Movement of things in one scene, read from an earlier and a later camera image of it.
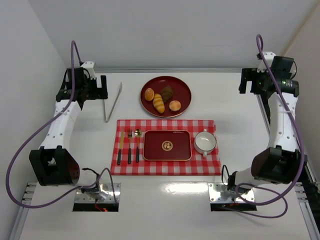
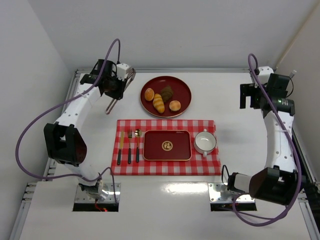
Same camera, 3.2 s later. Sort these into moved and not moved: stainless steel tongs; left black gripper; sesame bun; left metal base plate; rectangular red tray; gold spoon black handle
Moved: stainless steel tongs; left black gripper
Not moved: left metal base plate; gold spoon black handle; sesame bun; rectangular red tray
